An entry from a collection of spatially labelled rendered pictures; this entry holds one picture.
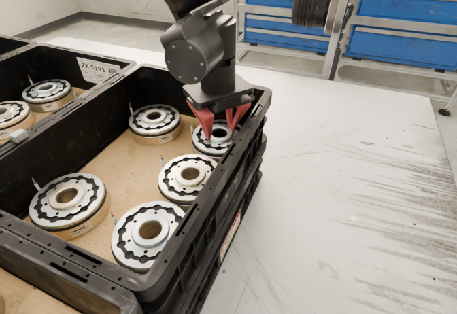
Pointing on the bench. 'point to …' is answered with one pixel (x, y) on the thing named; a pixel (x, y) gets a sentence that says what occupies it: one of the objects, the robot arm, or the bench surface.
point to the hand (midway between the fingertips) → (219, 130)
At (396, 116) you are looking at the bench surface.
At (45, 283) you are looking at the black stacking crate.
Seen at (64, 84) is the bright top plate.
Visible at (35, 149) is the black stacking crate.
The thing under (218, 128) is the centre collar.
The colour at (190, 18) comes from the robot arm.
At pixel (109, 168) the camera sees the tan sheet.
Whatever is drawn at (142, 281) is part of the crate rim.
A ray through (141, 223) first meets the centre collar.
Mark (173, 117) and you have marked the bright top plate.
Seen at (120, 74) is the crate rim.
